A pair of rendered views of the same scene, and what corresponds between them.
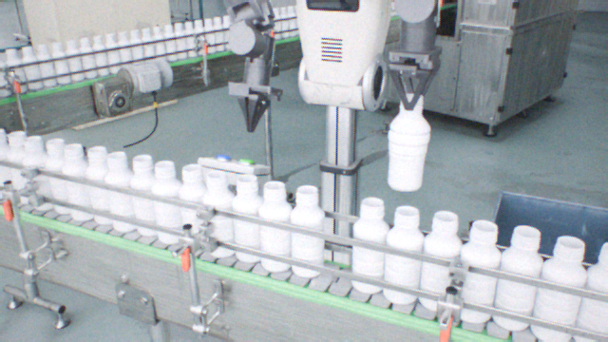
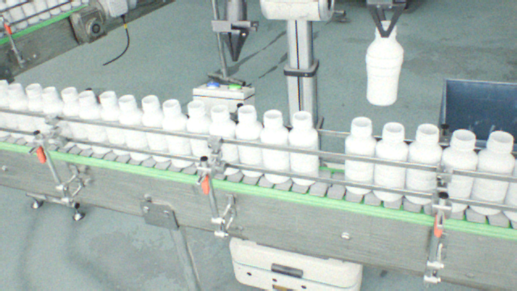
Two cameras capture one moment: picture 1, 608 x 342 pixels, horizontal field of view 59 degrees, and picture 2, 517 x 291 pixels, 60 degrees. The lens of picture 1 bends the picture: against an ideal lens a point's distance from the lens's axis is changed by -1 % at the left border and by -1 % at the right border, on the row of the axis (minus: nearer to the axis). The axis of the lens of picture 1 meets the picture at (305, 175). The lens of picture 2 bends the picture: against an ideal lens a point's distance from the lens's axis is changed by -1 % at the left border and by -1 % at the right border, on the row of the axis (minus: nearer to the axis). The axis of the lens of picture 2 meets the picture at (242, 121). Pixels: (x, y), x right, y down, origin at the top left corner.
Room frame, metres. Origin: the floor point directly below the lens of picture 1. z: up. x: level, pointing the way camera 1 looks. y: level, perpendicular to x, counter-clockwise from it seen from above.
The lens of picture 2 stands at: (0.09, 0.11, 1.67)
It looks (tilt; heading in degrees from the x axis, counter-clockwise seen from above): 34 degrees down; 1
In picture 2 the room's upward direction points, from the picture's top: 8 degrees counter-clockwise
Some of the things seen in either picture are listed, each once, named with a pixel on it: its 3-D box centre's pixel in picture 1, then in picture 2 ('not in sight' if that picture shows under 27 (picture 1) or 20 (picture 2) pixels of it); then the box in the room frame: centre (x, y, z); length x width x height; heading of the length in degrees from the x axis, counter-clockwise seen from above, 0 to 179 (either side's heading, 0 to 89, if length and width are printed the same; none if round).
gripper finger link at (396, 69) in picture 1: (412, 81); (387, 11); (0.88, -0.18, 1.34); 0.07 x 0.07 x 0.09; 64
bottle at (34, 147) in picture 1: (40, 173); (59, 117); (1.10, 0.59, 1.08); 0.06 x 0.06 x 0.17
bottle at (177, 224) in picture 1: (168, 202); (178, 133); (0.95, 0.27, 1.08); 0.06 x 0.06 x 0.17
